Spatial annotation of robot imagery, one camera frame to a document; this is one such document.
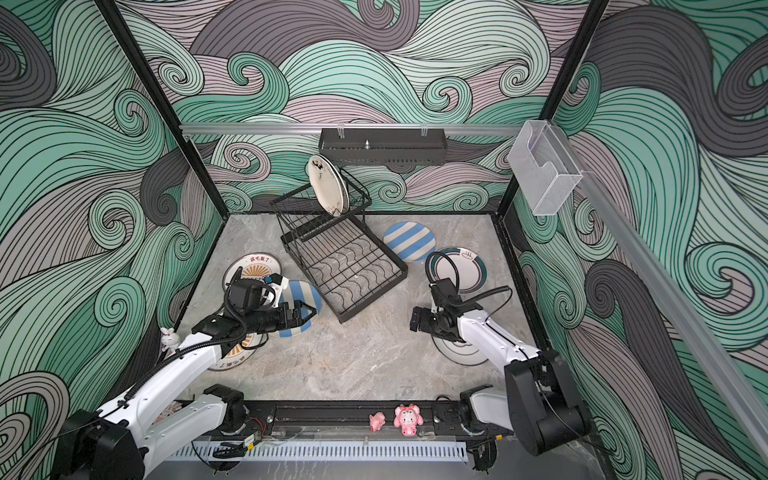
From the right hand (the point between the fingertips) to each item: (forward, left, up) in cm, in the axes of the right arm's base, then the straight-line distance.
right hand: (424, 326), depth 88 cm
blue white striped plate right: (+34, +2, -2) cm, 34 cm away
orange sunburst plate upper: (+22, +58, -1) cm, 62 cm away
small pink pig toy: (-25, +14, +1) cm, 29 cm away
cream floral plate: (+29, +28, +30) cm, 51 cm away
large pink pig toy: (-24, +6, +2) cm, 25 cm away
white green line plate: (-8, -11, -1) cm, 13 cm away
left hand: (0, +34, +10) cm, 35 cm away
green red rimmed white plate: (+23, -19, -2) cm, 30 cm away
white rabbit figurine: (-8, +71, +6) cm, 71 cm away
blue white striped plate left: (+11, +38, -1) cm, 39 cm away
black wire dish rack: (+23, +24, 0) cm, 34 cm away
